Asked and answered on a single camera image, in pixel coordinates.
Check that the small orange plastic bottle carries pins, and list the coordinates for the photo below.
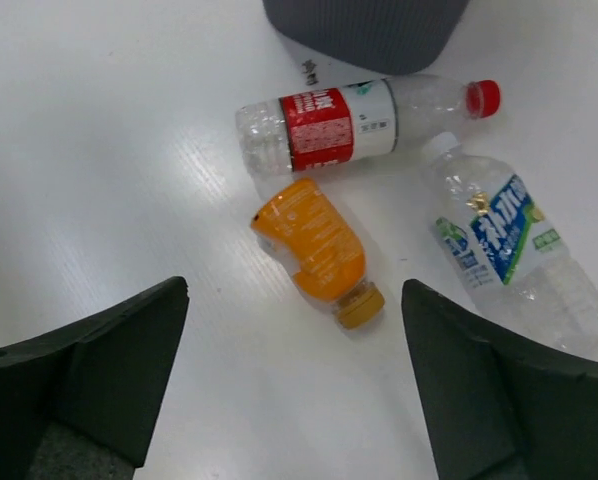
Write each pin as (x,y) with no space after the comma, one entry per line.
(301,229)

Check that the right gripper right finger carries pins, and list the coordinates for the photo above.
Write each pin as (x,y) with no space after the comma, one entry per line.
(498,405)

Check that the grey mesh waste bin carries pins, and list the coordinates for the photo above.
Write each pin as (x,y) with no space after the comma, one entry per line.
(394,37)

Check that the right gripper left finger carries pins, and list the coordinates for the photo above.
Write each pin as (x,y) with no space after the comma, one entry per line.
(82,401)

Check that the green blue label bottle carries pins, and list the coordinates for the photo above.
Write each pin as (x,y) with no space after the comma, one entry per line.
(511,259)

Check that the red label plastic bottle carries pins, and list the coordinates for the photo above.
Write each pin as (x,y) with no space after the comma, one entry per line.
(333,126)

